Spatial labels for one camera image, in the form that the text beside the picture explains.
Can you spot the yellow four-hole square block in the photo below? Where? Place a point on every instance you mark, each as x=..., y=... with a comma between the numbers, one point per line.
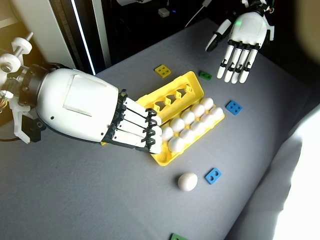
x=159, y=68

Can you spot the white light strip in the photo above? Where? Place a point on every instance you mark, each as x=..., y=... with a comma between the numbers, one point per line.
x=82, y=37

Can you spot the green block with holes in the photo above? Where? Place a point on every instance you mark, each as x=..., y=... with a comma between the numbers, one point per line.
x=178, y=237

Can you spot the white toy egg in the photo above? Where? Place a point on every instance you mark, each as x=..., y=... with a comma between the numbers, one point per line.
x=187, y=181
x=188, y=135
x=217, y=113
x=188, y=117
x=176, y=144
x=198, y=110
x=207, y=119
x=167, y=133
x=207, y=102
x=177, y=124
x=198, y=127

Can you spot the yellow egg carton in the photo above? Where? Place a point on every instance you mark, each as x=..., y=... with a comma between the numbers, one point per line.
x=175, y=85

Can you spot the white cloth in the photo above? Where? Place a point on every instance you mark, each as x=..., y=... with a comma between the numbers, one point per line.
x=300, y=175

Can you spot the blue two-hole block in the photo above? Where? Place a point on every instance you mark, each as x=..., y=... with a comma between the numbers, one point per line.
x=213, y=181

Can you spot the green two-hole block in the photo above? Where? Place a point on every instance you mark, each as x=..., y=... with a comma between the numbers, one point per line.
x=205, y=77

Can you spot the blue four-hole square block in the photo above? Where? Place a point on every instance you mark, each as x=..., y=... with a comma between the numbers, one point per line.
x=233, y=107

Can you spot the grey table cloth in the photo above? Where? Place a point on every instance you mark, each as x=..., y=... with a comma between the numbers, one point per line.
x=100, y=195

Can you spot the white device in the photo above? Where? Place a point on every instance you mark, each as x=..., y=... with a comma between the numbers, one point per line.
x=130, y=2

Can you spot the small white adapter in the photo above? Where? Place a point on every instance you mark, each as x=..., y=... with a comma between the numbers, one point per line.
x=163, y=12

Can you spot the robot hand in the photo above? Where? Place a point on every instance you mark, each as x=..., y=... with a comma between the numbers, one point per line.
x=75, y=105
x=250, y=30

